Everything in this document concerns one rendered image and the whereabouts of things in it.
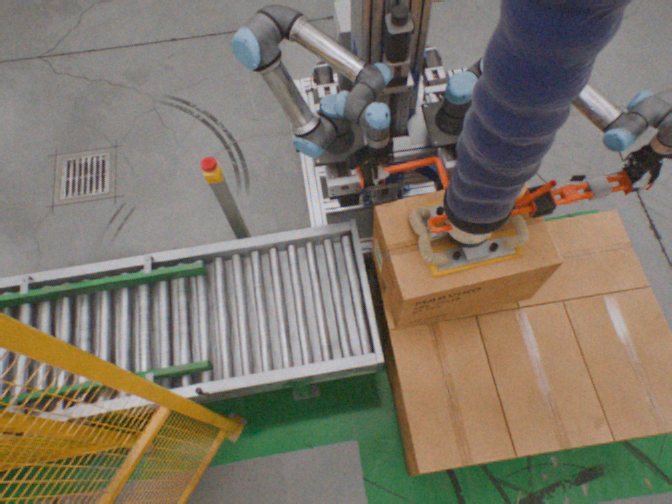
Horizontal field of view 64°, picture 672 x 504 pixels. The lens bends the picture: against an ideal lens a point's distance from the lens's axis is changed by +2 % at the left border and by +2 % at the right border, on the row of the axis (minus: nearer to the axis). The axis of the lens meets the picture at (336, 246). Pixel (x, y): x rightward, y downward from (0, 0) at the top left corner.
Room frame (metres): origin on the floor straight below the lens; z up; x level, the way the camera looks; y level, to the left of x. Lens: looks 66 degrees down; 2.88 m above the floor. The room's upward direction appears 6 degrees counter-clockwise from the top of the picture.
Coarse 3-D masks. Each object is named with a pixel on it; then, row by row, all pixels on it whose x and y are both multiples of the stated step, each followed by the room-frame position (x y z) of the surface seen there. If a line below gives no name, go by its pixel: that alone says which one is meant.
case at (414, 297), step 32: (384, 224) 0.87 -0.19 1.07; (512, 224) 0.82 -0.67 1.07; (544, 224) 0.81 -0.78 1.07; (384, 256) 0.79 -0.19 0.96; (416, 256) 0.73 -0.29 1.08; (544, 256) 0.68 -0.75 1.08; (384, 288) 0.74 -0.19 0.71; (416, 288) 0.61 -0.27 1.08; (448, 288) 0.59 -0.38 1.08; (480, 288) 0.61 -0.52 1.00; (512, 288) 0.63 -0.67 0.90; (416, 320) 0.57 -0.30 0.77
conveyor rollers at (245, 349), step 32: (256, 256) 1.02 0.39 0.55; (288, 256) 1.01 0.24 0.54; (352, 256) 0.98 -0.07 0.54; (128, 288) 0.93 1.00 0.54; (160, 288) 0.91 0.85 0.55; (224, 288) 0.88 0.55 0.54; (256, 288) 0.86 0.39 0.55; (320, 288) 0.83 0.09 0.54; (352, 288) 0.81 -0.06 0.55; (64, 320) 0.80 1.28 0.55; (128, 320) 0.77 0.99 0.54; (160, 320) 0.75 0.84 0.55; (224, 320) 0.72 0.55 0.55; (320, 320) 0.68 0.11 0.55; (0, 352) 0.68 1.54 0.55; (128, 352) 0.62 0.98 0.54; (160, 352) 0.60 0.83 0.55; (224, 352) 0.57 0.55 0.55; (288, 352) 0.54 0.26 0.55; (352, 352) 0.52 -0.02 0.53; (0, 384) 0.54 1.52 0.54; (64, 384) 0.51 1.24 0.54; (160, 384) 0.46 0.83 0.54; (192, 384) 0.45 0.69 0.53
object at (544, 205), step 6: (540, 186) 0.89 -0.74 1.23; (528, 192) 0.87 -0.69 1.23; (546, 192) 0.87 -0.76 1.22; (540, 198) 0.84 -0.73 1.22; (546, 198) 0.84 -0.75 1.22; (552, 198) 0.84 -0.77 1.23; (528, 204) 0.83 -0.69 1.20; (534, 204) 0.82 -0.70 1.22; (540, 204) 0.82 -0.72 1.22; (546, 204) 0.82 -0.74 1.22; (552, 204) 0.82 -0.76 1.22; (534, 210) 0.80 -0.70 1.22; (540, 210) 0.79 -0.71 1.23; (546, 210) 0.79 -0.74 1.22; (552, 210) 0.81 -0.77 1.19; (534, 216) 0.79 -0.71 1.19
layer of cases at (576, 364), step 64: (576, 256) 0.87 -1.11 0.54; (384, 320) 0.67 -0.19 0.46; (448, 320) 0.62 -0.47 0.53; (512, 320) 0.59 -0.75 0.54; (576, 320) 0.56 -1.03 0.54; (640, 320) 0.54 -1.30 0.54; (448, 384) 0.34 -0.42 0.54; (512, 384) 0.32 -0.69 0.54; (576, 384) 0.29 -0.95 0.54; (640, 384) 0.27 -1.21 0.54; (448, 448) 0.09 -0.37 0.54; (512, 448) 0.07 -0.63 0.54
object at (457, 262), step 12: (492, 240) 0.75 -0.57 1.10; (432, 252) 0.73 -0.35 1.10; (444, 252) 0.72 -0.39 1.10; (456, 252) 0.71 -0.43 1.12; (492, 252) 0.71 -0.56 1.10; (504, 252) 0.70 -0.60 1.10; (516, 252) 0.70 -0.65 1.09; (456, 264) 0.67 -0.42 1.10; (468, 264) 0.67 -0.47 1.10; (480, 264) 0.67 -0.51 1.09; (432, 276) 0.64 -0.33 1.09
